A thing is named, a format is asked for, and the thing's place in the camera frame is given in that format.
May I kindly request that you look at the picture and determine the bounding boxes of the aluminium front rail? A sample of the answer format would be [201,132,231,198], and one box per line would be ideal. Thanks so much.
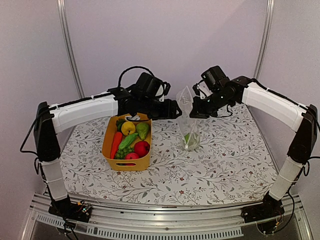
[20,193,316,240]

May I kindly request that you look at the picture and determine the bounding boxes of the clear polka dot zip bag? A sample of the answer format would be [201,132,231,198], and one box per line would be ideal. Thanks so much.
[176,86,200,151]

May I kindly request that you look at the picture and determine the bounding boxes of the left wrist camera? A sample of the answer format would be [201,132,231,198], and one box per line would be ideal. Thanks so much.
[158,81,171,102]

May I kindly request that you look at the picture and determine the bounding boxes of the right aluminium frame post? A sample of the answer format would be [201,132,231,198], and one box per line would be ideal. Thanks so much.
[253,0,275,79]

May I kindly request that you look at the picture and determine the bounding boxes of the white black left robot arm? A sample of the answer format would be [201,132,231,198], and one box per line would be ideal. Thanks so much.
[33,72,182,217]

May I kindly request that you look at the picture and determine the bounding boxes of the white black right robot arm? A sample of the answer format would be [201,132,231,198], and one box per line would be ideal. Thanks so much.
[190,65,320,218]

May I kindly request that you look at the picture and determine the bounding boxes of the yellow toy apple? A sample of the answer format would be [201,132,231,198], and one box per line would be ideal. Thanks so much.
[121,121,136,136]

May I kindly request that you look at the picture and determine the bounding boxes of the red toy apple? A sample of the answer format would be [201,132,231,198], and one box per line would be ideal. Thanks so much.
[134,141,150,158]

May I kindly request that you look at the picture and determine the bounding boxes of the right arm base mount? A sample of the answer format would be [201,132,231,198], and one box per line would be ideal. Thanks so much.
[241,193,285,235]

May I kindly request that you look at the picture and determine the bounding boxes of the green toy bitter gourd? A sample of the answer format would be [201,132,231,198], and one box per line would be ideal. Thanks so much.
[118,133,139,150]

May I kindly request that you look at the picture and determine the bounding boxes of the yellow plastic basket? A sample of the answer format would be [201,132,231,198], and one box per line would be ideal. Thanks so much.
[102,113,152,171]

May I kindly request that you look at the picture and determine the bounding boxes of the green toy leafy vegetable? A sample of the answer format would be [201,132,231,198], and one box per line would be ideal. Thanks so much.
[116,118,126,132]

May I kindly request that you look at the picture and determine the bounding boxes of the orange toy carrot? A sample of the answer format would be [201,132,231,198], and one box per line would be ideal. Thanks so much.
[110,131,123,159]

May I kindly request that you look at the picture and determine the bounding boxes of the pink red toy peach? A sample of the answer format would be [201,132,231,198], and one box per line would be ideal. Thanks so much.
[124,152,140,160]

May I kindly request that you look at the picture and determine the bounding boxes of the green toy grapes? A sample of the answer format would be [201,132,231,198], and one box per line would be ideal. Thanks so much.
[114,146,134,160]

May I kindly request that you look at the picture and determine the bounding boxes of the green toy apple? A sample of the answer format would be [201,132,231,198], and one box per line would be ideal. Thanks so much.
[184,132,200,151]

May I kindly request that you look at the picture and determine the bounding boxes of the left aluminium frame post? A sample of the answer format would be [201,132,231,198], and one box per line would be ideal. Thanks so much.
[56,0,85,98]

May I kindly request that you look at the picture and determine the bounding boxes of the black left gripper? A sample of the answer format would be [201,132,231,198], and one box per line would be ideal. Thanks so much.
[139,96,183,121]

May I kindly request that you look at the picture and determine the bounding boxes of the floral white table mat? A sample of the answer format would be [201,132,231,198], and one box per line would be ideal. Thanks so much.
[60,105,277,205]

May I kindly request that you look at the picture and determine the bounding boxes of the aluminium frame post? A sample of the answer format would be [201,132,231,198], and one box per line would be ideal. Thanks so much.
[253,0,275,79]
[56,0,85,98]

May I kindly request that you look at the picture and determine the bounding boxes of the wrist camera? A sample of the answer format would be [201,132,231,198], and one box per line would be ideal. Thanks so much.
[158,81,171,102]
[192,79,212,100]

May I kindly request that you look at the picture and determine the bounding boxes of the green toy pear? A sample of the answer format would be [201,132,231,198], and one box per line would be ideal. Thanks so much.
[136,122,150,141]

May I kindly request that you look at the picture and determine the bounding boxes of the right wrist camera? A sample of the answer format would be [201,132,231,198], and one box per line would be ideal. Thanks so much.
[192,79,212,100]

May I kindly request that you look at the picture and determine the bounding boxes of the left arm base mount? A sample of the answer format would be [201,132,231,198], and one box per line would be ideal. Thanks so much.
[48,191,92,223]

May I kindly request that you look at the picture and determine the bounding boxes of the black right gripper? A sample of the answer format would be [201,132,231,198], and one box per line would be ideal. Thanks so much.
[189,88,233,119]

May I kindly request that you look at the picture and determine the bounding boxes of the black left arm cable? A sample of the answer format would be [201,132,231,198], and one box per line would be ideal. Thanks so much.
[117,65,155,88]

